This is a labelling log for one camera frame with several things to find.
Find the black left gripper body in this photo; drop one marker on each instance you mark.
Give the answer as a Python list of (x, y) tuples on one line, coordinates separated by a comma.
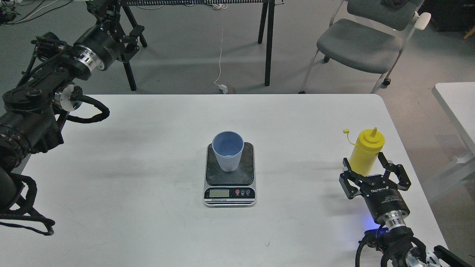
[(97, 48)]

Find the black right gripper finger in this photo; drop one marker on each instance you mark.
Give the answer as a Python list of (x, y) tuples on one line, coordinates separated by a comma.
[(397, 169), (351, 181)]

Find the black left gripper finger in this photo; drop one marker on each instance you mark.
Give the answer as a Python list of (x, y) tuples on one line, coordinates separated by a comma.
[(107, 14), (128, 44)]

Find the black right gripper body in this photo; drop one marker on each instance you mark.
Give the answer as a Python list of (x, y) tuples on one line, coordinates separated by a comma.
[(382, 196)]

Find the yellow squeeze bottle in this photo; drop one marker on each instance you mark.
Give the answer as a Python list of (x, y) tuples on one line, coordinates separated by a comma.
[(366, 149)]

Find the blue ribbed plastic cup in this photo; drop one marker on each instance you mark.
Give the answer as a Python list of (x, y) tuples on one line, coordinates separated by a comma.
[(228, 147)]

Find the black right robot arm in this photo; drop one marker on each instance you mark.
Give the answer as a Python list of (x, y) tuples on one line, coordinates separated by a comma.
[(399, 246)]

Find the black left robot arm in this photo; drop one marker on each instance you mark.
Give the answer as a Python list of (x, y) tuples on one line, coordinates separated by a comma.
[(46, 98)]

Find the digital kitchen scale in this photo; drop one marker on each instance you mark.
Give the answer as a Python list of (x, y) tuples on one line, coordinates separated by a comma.
[(230, 189)]

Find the white side table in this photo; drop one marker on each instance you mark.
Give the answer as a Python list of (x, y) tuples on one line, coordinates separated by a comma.
[(458, 101)]

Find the grey office chair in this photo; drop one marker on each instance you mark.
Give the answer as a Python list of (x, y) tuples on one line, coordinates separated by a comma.
[(365, 48)]

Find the black trestle table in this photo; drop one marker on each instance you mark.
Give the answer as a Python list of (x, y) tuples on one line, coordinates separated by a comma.
[(266, 19)]

